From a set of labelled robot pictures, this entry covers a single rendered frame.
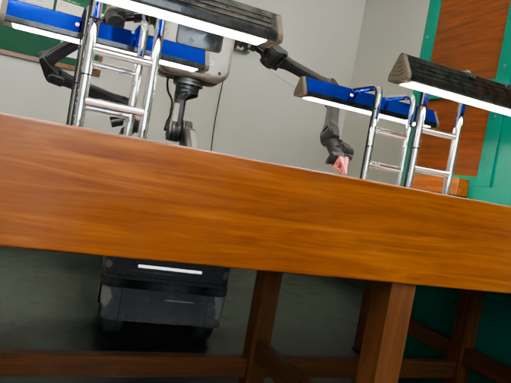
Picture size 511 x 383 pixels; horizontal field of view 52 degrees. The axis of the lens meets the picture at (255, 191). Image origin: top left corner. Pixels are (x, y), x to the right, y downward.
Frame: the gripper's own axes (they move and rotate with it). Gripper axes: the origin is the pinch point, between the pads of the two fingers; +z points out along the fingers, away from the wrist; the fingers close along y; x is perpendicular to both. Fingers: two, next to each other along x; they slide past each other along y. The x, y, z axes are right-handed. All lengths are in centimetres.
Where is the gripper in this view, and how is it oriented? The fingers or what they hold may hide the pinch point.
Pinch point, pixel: (344, 172)
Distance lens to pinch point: 217.6
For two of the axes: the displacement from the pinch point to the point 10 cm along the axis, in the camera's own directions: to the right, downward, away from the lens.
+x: -3.6, 7.0, 6.1
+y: 9.1, 1.4, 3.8
